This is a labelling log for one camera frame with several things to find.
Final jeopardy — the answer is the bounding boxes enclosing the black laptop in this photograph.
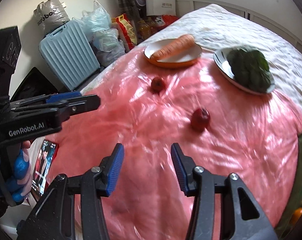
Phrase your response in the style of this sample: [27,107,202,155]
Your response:
[10,67,58,102]

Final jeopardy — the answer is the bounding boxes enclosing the white dark-rimmed plate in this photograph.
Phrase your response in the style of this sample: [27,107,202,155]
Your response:
[213,48,276,95]

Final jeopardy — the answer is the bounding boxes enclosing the blue gloved left hand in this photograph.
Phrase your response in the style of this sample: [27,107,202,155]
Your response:
[0,140,33,206]

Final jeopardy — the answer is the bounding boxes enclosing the small red fruit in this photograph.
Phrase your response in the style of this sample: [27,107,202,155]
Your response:
[151,77,166,93]

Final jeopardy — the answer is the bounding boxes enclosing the white cardboard box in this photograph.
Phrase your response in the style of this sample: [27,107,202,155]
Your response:
[146,0,176,16]

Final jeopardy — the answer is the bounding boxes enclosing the pink plastic sheet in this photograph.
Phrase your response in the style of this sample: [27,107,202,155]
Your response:
[48,49,302,239]

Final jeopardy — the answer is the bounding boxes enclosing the green cardboard tray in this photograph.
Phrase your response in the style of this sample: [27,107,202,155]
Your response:
[275,134,302,239]

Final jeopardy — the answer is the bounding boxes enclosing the clear blue plastic bags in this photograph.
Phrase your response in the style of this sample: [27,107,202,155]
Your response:
[73,1,126,68]

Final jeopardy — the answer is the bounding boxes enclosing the grey printed sack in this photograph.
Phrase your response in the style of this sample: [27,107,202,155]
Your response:
[33,0,70,36]

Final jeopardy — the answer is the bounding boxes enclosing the smartphone with lit screen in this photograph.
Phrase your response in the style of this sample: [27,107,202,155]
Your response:
[31,140,59,202]

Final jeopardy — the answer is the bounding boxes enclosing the orange plate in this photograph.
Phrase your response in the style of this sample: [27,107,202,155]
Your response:
[144,39,202,69]

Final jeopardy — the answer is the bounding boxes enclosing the red apple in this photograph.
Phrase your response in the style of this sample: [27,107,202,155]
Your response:
[190,108,210,132]

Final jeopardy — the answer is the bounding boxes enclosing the large front orange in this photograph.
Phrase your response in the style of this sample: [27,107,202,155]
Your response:
[290,207,302,226]

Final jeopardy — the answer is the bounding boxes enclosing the light blue suitcase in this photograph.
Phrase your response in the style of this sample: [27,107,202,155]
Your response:
[39,20,100,90]

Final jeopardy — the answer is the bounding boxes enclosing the yellow oil bottle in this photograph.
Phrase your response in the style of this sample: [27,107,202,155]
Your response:
[138,20,151,40]

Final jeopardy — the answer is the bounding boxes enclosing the large carrot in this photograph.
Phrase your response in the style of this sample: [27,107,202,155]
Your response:
[150,34,195,61]

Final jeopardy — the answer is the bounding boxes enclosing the green leafy vegetable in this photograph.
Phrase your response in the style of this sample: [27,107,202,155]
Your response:
[226,47,272,93]

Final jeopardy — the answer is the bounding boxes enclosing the yellow red rice bag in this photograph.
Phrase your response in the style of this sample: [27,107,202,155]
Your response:
[111,14,138,53]

